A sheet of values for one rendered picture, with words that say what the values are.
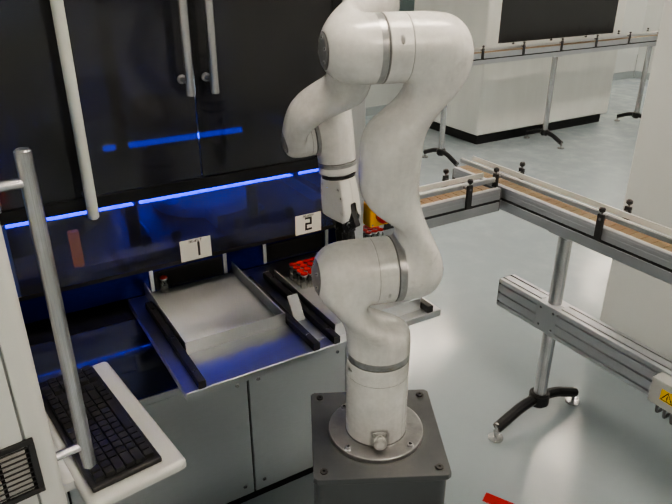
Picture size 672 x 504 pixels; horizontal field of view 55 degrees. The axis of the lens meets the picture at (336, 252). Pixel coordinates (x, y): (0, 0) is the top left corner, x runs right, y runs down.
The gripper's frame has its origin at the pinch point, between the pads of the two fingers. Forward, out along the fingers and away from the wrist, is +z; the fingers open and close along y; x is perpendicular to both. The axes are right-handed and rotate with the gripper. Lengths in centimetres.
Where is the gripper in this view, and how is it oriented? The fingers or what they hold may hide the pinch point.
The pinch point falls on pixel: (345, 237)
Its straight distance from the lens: 147.9
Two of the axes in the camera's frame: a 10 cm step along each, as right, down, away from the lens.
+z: 1.0, 9.1, 4.1
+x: 8.5, -2.9, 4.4
